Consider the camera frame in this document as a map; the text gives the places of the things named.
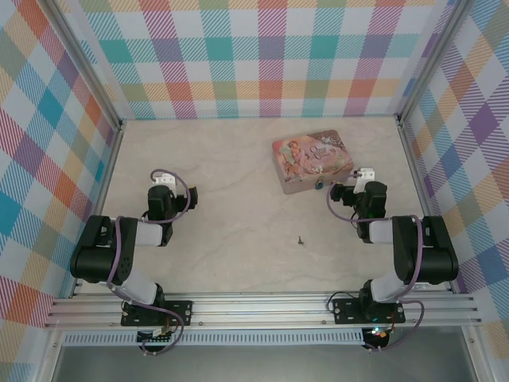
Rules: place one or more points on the small blue padlock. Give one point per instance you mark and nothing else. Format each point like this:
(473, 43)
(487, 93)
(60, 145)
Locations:
(319, 184)

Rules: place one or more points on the pink illustrated tin box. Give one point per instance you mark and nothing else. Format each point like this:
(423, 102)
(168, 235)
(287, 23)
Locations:
(310, 159)

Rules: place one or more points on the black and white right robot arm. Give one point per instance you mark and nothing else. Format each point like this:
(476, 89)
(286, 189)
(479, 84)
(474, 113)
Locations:
(437, 262)

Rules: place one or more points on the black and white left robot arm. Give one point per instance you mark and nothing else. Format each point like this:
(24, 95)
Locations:
(91, 262)

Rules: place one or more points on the small right control board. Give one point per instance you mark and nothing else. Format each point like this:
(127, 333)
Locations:
(377, 334)

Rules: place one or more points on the small control board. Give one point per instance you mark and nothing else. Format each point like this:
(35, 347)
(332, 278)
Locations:
(155, 337)
(377, 334)

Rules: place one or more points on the small left control board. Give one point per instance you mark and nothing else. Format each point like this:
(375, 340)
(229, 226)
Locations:
(155, 337)

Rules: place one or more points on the grey metal panel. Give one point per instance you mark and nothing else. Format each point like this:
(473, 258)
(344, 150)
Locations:
(258, 366)

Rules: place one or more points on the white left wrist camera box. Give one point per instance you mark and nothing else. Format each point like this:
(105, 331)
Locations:
(166, 180)

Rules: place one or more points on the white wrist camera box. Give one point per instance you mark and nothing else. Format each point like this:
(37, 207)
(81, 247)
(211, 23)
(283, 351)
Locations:
(166, 180)
(365, 177)

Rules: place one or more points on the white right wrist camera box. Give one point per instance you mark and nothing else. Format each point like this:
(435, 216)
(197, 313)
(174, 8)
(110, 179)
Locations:
(365, 177)

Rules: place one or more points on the aluminium side rail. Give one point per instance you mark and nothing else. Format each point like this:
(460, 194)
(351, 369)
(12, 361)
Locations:
(409, 153)
(101, 199)

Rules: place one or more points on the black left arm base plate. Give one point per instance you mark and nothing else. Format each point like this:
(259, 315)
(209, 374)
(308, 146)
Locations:
(183, 312)

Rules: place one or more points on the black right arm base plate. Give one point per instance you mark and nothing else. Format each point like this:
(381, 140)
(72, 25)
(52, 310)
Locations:
(346, 312)

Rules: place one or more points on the long aluminium base rail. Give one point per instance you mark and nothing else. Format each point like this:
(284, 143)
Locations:
(258, 310)

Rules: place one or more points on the aluminium corner post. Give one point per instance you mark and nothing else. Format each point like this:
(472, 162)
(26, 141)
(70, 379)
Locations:
(85, 67)
(435, 59)

